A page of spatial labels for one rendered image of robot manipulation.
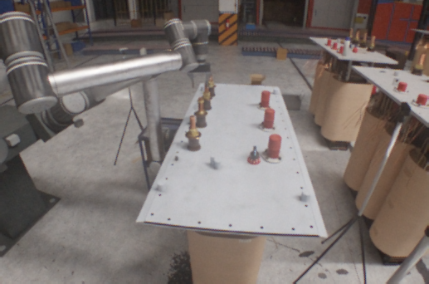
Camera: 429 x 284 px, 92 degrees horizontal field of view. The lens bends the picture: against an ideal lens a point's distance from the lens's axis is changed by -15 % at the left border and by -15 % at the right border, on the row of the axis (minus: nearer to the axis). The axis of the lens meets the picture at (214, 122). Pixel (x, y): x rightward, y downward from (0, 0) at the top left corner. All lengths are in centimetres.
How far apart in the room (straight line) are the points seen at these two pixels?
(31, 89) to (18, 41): 19
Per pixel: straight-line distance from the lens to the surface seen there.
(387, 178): 263
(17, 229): 328
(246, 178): 122
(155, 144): 172
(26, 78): 101
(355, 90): 377
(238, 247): 140
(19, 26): 110
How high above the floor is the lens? 217
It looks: 29 degrees down
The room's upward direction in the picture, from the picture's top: straight up
